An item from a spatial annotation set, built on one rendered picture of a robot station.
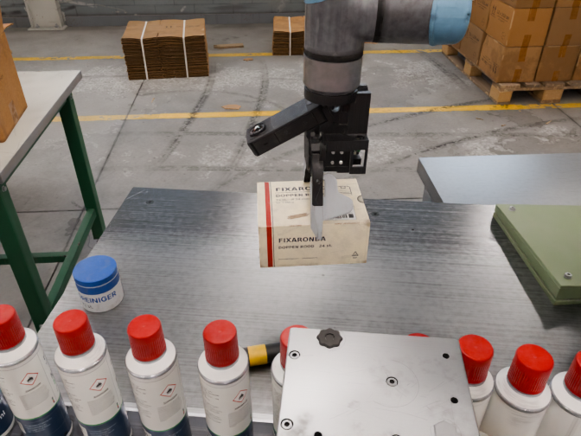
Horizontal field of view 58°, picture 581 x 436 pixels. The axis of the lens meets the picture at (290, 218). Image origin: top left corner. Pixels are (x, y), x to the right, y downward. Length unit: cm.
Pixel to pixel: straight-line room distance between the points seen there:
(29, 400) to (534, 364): 51
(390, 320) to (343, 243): 19
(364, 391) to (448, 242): 71
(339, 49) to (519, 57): 342
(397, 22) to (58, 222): 230
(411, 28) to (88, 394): 54
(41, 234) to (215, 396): 221
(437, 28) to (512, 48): 333
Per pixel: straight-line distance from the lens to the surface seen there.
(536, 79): 417
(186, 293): 94
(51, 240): 264
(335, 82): 67
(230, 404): 56
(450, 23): 67
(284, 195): 80
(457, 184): 128
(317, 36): 66
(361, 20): 65
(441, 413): 40
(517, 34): 397
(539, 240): 108
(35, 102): 198
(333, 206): 73
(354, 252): 78
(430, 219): 114
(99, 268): 92
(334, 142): 70
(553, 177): 139
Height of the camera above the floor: 146
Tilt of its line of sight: 35 degrees down
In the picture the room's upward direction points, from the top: straight up
